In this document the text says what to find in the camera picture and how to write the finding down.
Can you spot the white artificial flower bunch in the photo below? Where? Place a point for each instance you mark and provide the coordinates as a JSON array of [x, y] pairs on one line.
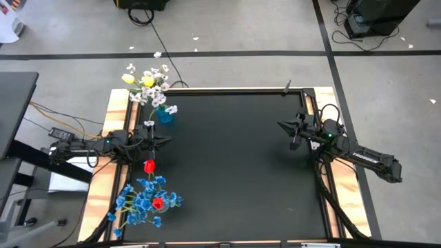
[[148, 92], [159, 100]]

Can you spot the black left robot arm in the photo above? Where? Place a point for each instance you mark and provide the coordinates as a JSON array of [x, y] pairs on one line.
[[113, 143]]

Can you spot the white paper sheets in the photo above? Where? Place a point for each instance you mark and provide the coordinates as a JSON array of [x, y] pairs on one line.
[[69, 175]]

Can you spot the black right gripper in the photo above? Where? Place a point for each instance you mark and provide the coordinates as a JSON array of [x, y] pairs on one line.
[[308, 125]]

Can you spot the white floor stand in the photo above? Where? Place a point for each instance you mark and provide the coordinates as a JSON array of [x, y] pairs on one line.
[[8, 24]]

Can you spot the black floor box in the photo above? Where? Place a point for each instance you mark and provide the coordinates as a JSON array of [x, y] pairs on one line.
[[141, 4]]

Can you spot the blue artificial flower bunch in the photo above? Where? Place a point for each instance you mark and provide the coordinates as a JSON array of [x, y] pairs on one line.
[[146, 203], [120, 201]]

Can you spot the black power brick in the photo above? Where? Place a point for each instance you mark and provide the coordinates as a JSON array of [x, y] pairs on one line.
[[61, 134]]

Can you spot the wooden table side board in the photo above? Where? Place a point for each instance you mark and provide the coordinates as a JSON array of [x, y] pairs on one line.
[[115, 103], [348, 193]]

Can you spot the clear glass vase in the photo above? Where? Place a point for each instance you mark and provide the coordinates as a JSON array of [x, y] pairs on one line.
[[166, 208]]

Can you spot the yellow artificial tulip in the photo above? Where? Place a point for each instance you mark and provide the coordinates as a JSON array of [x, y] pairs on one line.
[[127, 78], [149, 81]]

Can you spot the teal cut-glass vase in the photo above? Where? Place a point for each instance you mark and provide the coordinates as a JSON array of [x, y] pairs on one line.
[[164, 116]]

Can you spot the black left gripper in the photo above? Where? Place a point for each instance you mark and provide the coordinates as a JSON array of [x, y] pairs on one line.
[[146, 139]]

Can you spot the black desk leg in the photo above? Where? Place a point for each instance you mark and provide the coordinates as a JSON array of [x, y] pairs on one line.
[[41, 158]]

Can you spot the grey desk top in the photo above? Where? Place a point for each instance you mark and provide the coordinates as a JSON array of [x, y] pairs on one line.
[[17, 110]]

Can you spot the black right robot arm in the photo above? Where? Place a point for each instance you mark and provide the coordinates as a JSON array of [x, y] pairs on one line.
[[372, 158]]

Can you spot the black equipment case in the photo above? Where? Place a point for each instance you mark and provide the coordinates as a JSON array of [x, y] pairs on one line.
[[379, 15]]

